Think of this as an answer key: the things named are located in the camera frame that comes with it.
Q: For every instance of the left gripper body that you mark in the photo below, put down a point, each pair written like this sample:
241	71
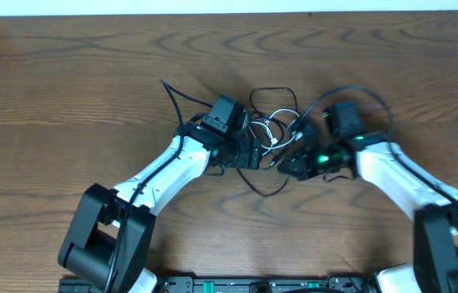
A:
250	153

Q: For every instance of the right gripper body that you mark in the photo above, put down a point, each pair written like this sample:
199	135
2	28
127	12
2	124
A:
298	167

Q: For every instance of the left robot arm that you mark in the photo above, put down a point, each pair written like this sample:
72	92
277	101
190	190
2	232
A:
108	240

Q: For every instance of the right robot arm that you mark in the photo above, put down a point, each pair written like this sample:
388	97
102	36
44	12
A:
431	205

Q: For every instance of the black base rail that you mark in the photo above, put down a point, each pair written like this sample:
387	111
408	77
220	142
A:
332	283

